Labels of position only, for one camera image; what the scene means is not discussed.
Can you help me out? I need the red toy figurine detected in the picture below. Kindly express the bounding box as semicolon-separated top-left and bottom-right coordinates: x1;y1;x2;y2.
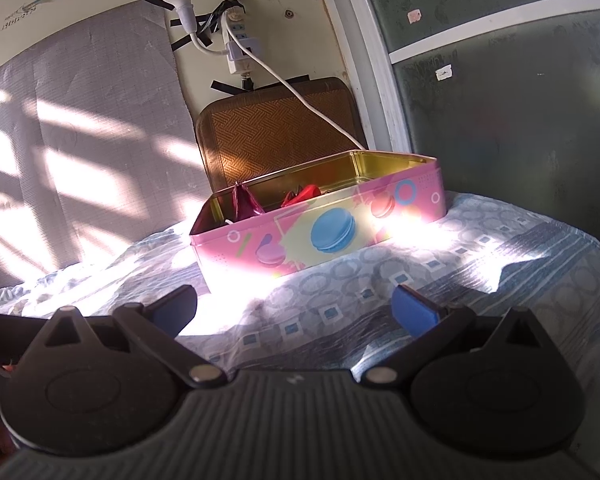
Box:
281;185;322;207

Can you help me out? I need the white window frame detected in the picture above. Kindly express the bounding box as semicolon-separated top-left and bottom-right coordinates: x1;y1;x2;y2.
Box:
310;0;600;156

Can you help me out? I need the pink macaron print tin box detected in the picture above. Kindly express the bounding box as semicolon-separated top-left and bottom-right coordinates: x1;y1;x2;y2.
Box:
189;76;448;281

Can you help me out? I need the magenta wallet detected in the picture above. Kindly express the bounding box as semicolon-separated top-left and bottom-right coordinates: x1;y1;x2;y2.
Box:
231;181;264;222

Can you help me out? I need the white power cable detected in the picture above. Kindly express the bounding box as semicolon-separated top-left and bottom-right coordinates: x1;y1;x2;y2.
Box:
225;12;370;152

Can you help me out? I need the blue patterned bedsheet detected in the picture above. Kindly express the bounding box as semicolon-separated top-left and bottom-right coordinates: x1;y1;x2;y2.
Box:
0;187;600;376

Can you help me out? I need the grey padded headboard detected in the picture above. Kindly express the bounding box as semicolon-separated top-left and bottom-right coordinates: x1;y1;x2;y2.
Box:
0;0;221;291

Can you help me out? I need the white power strip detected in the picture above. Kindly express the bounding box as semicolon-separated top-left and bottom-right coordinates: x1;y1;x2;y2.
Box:
221;7;262;77

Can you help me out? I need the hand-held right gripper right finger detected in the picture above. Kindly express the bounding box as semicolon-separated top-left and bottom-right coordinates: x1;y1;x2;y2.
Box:
364;284;553;388

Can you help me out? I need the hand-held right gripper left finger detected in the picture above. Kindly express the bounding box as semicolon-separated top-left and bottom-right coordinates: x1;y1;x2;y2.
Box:
42;285;227;390

